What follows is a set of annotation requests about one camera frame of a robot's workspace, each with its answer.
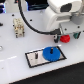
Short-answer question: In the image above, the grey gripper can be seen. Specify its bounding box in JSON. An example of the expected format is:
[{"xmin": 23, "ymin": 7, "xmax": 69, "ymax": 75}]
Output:
[{"xmin": 54, "ymin": 15, "xmax": 84, "ymax": 42}]

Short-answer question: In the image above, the red gear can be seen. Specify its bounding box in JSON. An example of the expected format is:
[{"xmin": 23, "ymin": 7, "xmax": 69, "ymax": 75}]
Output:
[{"xmin": 60, "ymin": 35, "xmax": 70, "ymax": 43}]

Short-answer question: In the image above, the blue gear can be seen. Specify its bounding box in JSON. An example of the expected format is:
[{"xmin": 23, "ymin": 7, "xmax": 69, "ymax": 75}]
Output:
[{"xmin": 43, "ymin": 47, "xmax": 60, "ymax": 62}]

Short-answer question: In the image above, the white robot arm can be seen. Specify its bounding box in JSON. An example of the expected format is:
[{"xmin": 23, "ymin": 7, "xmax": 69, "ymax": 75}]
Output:
[{"xmin": 44, "ymin": 0, "xmax": 84, "ymax": 42}]

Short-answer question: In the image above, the beige connector block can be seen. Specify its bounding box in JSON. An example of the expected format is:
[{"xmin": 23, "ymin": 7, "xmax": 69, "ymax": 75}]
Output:
[{"xmin": 13, "ymin": 18, "xmax": 25, "ymax": 37}]

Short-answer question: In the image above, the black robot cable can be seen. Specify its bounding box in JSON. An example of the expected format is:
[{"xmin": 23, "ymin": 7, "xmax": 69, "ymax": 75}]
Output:
[{"xmin": 17, "ymin": 0, "xmax": 63, "ymax": 36}]

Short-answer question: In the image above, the peg base plate black-bordered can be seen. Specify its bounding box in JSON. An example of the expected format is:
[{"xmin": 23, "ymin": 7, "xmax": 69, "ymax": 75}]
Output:
[{"xmin": 25, "ymin": 46, "xmax": 66, "ymax": 68}]

